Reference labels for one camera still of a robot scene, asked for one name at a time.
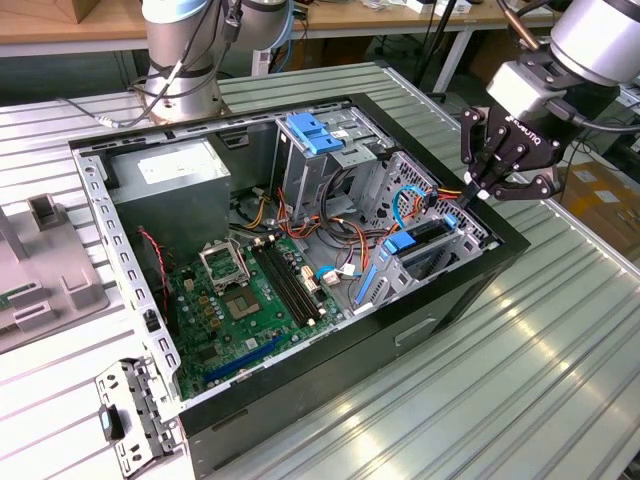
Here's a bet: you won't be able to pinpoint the black case fan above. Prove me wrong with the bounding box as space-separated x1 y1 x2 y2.
134 227 179 336

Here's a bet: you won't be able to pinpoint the black RAM slot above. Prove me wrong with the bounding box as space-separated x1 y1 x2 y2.
249 239 312 329
263 237 325 324

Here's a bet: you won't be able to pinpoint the metal socket cover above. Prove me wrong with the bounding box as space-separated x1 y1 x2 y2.
197 237 252 295

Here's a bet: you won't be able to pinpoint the black wire bundle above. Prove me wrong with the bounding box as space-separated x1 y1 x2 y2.
319 167 396 251

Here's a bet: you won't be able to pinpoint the brown cardboard box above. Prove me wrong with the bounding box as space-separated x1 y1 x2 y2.
554 159 640 261

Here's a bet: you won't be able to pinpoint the wooden desk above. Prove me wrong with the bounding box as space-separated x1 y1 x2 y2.
0 0 596 96

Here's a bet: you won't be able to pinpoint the blue plastic drive latch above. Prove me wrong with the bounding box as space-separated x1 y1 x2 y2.
287 113 345 156

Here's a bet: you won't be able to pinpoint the grey power supply unit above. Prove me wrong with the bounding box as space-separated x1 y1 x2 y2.
107 137 234 256

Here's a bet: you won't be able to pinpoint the short blue data wire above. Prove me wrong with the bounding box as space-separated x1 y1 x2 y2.
315 263 362 287

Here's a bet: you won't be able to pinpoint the black tripod stand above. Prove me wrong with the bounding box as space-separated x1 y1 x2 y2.
414 0 459 96

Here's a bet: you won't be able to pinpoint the black open PC case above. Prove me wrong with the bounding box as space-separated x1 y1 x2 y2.
67 92 531 480

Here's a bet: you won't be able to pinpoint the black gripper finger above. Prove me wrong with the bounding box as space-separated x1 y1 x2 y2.
458 104 512 209
477 142 564 202

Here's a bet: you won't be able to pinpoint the metal disk bay cage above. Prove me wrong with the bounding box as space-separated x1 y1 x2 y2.
349 149 501 316

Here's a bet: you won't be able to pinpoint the black camera cable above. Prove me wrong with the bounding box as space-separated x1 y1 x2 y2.
547 97 640 134

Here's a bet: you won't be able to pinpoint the orange red yellow power wire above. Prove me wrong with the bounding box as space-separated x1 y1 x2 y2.
349 184 474 281

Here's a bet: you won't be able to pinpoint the green RAM stick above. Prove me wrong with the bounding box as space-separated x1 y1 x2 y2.
0 282 41 310

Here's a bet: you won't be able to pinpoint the red black fan wire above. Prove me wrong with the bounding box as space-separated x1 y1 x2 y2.
136 228 174 274

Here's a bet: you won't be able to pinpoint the grey parts rack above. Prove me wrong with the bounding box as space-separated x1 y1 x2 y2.
0 194 110 354

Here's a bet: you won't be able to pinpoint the red orange wire bundle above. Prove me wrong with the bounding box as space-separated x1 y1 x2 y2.
275 187 324 244

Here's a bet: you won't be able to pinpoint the yellow black power wires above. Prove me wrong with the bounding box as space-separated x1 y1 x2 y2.
233 185 275 230

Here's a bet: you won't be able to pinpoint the hard disk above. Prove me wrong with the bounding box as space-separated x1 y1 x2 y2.
352 212 460 310

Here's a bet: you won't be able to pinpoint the blue expansion slot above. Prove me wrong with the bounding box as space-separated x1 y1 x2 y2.
202 333 286 385

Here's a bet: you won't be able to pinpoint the long blue data wire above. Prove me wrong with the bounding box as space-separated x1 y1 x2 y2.
392 185 440 232

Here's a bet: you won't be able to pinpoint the metal optical drive cage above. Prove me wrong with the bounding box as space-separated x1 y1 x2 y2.
273 107 396 224

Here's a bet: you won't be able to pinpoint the green motherboard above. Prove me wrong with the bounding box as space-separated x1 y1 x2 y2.
167 234 346 401

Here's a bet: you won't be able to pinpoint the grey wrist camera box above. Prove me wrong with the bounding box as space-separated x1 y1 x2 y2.
485 60 554 121

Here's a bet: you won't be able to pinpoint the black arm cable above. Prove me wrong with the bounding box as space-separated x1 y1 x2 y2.
59 74 161 130

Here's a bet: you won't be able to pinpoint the hinged metal slot bracket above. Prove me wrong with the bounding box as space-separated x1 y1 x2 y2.
94 355 184 476

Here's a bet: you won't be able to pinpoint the CPU socket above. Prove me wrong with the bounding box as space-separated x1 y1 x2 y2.
222 287 264 321

